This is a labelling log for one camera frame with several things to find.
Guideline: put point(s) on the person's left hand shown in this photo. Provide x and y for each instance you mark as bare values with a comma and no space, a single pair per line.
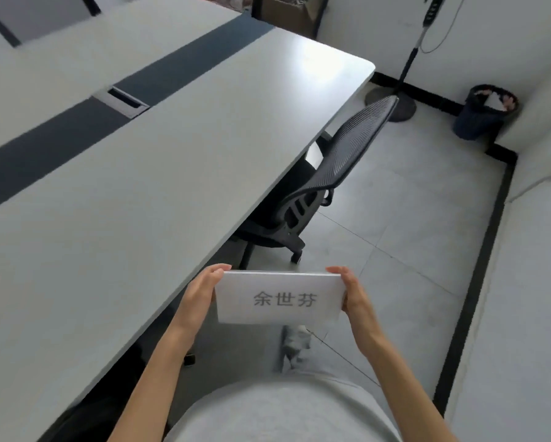
196,293

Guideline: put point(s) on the person's right hand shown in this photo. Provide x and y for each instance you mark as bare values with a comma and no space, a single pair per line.
357,300

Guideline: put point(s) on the person's right thumb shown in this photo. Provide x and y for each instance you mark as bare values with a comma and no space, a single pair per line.
341,274

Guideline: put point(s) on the person's left thumb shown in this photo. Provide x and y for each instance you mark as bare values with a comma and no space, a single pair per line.
214,272

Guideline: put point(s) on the white name card sign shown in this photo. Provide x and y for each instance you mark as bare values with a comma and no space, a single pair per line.
275,299

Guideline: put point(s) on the person's right forearm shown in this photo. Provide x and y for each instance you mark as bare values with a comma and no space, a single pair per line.
400,386

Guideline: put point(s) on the person's left forearm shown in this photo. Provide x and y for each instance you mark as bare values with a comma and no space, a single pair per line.
153,381

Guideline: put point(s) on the person's white shoe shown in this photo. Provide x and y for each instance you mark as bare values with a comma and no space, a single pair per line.
295,345

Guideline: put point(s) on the black mesh office chair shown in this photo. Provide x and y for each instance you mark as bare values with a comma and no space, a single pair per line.
330,170

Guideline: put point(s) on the person's grey shirt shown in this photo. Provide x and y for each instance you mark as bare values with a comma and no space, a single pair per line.
284,409

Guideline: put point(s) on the floor fan stand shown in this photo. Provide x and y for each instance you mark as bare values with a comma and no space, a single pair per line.
406,73

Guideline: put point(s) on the black waste bin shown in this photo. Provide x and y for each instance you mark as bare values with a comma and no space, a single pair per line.
485,112

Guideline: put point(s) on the cardboard box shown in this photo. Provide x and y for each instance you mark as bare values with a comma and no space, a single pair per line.
290,13

